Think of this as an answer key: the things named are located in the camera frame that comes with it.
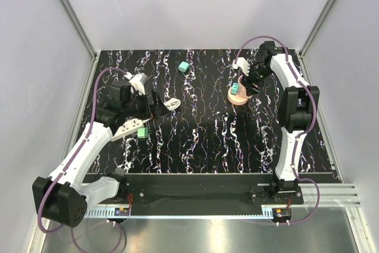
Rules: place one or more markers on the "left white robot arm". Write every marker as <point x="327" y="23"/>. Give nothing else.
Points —
<point x="62" y="197"/>

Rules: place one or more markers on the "teal charger on mat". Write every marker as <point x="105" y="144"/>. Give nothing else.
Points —
<point x="183" y="67"/>

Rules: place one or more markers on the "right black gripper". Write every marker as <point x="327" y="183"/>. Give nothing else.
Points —
<point x="247" y="80"/>

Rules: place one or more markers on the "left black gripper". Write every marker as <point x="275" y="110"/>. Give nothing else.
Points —
<point x="158" y="109"/>

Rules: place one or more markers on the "white power strip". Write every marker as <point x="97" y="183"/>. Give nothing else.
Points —
<point x="128" y="128"/>

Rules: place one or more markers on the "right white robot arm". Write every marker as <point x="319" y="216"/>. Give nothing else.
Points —
<point x="297" y="112"/>

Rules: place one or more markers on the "white slotted cable duct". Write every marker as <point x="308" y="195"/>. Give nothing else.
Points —
<point x="108" y="212"/>

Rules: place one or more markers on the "green plug adapter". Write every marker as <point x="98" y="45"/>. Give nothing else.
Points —
<point x="143" y="133"/>

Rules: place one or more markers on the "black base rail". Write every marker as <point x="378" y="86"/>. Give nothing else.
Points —
<point x="201" y="195"/>

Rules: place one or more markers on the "pink round power socket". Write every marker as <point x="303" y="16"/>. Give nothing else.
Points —
<point x="240" y="98"/>

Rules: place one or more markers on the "black marbled mat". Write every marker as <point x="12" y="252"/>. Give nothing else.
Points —
<point x="206" y="134"/>

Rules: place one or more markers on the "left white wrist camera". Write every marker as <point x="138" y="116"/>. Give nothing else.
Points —
<point x="139" y="81"/>

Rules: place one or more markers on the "teal USB charger plug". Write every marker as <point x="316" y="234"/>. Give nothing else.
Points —
<point x="234" y="89"/>

